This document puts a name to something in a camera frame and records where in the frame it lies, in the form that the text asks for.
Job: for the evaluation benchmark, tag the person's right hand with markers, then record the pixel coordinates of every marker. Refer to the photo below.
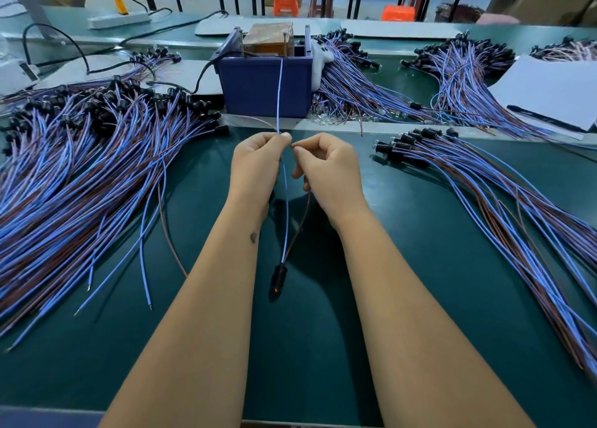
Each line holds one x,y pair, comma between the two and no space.
331,176

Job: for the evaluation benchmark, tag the person's left hand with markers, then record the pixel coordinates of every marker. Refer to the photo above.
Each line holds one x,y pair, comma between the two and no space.
257,176

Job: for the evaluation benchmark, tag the blue plastic tester box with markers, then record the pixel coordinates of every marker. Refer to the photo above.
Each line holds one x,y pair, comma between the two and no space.
252,87

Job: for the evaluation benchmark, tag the person's right forearm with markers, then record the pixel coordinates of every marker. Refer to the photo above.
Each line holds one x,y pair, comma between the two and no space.
429,334

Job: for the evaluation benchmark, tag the person's left forearm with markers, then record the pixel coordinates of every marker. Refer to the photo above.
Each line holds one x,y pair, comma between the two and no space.
186,334

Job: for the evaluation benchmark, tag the white power strip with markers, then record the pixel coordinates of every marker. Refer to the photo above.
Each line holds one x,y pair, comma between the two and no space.
119,20

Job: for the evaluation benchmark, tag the white flat mat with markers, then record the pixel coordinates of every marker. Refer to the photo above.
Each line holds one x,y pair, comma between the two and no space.
401,29
182,76
266,26

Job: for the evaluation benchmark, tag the brown cardboard block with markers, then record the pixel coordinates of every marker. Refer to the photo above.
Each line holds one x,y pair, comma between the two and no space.
268,39

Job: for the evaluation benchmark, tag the orange plug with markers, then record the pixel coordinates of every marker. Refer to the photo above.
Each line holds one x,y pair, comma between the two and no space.
120,5

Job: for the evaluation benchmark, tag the black pen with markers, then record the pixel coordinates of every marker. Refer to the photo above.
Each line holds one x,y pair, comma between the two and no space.
546,118

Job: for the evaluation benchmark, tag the pink plastic stool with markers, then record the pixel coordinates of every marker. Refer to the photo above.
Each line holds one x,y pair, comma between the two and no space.
497,20

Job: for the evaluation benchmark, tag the white paper sheet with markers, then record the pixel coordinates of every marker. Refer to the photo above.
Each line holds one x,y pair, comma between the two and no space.
552,89

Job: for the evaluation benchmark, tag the white plastic device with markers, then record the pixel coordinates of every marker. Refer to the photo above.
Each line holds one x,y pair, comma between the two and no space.
14,78

